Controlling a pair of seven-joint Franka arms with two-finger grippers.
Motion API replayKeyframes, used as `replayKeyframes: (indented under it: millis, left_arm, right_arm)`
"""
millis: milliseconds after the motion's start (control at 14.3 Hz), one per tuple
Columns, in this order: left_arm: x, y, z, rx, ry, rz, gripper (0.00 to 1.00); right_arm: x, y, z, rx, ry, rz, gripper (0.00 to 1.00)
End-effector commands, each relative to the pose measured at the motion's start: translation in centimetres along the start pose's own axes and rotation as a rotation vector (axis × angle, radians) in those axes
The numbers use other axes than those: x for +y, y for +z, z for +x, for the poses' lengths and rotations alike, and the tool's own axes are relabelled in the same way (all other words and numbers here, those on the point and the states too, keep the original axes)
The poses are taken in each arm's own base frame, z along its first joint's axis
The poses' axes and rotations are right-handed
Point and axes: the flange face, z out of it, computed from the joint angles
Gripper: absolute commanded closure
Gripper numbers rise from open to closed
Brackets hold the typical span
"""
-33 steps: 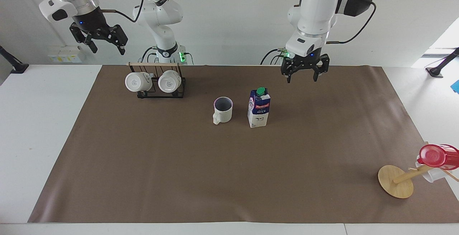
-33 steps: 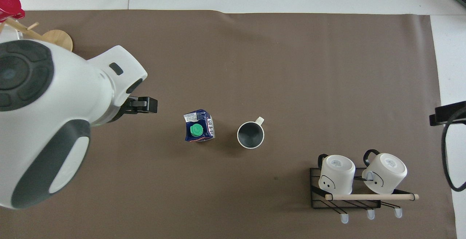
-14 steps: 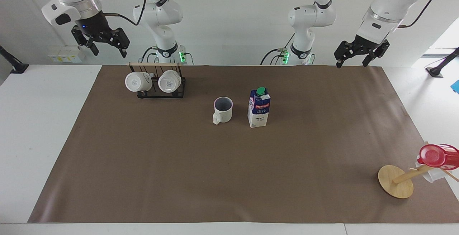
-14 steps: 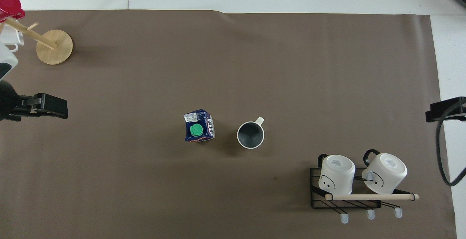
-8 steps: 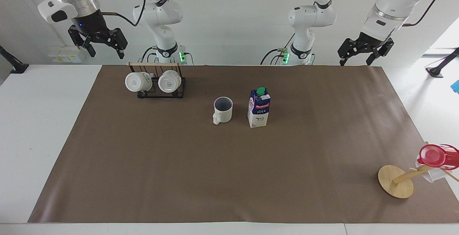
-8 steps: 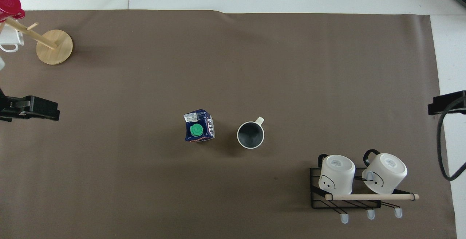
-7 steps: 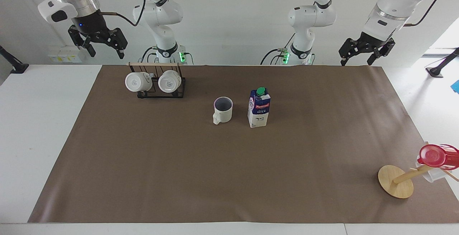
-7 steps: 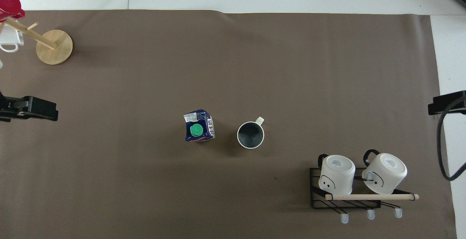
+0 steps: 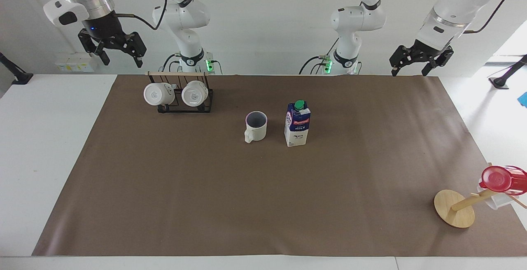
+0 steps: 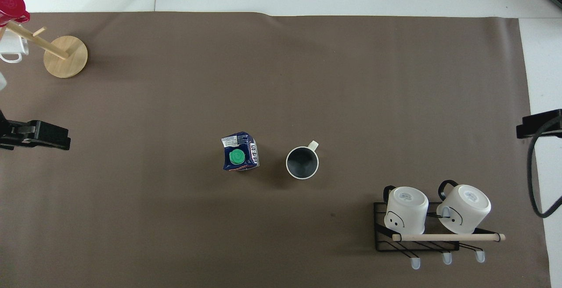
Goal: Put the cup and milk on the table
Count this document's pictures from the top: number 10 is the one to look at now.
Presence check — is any red cup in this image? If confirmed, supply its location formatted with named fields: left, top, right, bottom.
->
left=0, top=0, right=30, bottom=27

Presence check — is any blue milk carton green cap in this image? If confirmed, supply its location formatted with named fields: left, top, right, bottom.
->
left=221, top=132, right=260, bottom=172

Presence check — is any dark cup with white rim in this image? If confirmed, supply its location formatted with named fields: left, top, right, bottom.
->
left=285, top=140, right=320, bottom=180

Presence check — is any wooden mug tree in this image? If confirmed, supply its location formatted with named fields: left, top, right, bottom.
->
left=0, top=19, right=88, bottom=79

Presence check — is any plain white mug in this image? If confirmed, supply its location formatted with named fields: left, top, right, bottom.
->
left=0, top=31, right=29, bottom=64

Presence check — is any black cable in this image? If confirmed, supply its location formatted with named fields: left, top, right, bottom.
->
left=527, top=118, right=562, bottom=219

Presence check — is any white mug with black handle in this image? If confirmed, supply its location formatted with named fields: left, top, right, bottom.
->
left=436, top=180, right=491, bottom=234
left=383, top=185, right=429, bottom=235

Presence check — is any black wire rack wooden rod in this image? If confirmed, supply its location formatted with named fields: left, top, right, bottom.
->
left=373, top=200, right=506, bottom=271

